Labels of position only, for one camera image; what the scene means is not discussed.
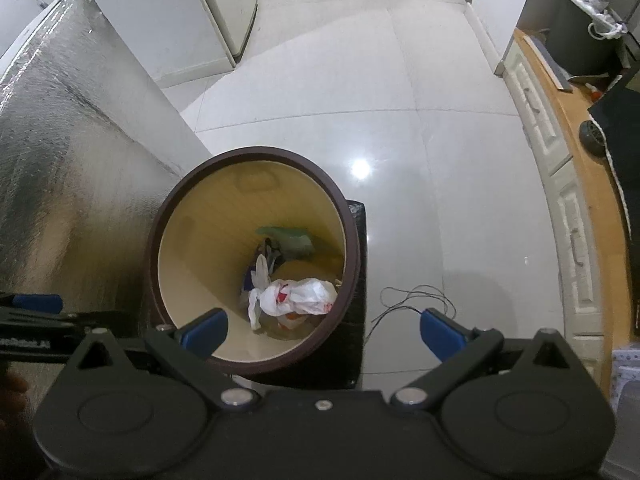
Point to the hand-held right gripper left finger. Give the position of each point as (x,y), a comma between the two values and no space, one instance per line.
(205,332)

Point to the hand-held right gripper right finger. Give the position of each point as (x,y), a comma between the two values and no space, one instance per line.
(442,335)

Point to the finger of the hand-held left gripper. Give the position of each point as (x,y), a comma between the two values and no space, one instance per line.
(37,302)

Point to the dark wrapper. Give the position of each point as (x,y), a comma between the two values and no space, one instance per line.
(270,252)

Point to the white plastic bag red print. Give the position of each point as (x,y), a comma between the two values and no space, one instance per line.
(305,295)

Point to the yellow wicker bin brown rim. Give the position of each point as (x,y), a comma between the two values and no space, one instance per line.
(210,220)

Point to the person's left hand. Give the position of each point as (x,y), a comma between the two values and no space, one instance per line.
(14,402)

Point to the black textured box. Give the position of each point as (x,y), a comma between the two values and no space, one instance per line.
(356,320)

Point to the green packet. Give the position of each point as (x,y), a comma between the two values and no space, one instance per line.
(295,242)

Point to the silver foil covered table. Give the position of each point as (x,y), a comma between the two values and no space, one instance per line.
(75,160)

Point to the white low cabinet wooden top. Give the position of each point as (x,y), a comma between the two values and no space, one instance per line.
(565,220)

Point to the white perforated paper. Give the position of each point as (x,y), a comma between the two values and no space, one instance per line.
(627,375)

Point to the small black wheel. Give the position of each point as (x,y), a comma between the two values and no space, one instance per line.
(594,135)

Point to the black printed cloth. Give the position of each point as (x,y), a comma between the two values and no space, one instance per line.
(625,135)

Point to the small orange and white item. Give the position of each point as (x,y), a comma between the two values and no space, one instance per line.
(595,91)

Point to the grey flat board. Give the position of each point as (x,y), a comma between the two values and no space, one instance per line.
(552,67)

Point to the grey waste bin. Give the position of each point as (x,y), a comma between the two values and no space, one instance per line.
(555,35)

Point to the white refrigerator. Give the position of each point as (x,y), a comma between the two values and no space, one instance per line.
(225,5)

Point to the white bin liner bag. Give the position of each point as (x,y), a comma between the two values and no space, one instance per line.
(602,22)

